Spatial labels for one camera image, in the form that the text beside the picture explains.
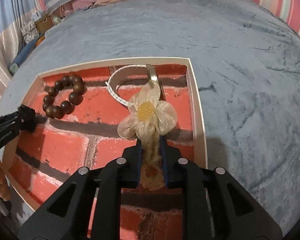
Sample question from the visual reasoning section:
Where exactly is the cream flower scrunchie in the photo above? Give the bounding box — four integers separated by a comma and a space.
117, 80, 178, 191

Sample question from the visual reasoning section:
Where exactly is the cream jewelry tray red lining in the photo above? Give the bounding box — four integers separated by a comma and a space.
0, 57, 208, 240

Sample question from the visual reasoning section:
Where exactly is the brown wooden bead bracelet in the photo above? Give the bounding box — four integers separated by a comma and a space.
42, 74, 88, 119

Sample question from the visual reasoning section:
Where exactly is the white strap wrist watch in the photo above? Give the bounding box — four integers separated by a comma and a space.
106, 64, 165, 108

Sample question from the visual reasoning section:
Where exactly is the person left hand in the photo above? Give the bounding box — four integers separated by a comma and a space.
0, 160, 12, 201

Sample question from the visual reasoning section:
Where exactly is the blue denim cloth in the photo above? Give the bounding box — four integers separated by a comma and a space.
8, 34, 45, 75

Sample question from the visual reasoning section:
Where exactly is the cream shiny curtain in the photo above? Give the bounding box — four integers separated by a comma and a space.
0, 8, 36, 100

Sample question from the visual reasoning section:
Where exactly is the brown cardboard storage box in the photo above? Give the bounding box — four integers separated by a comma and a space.
35, 15, 54, 34

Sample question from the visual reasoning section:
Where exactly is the grey plush bed blanket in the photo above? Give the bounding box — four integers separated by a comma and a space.
0, 0, 300, 233

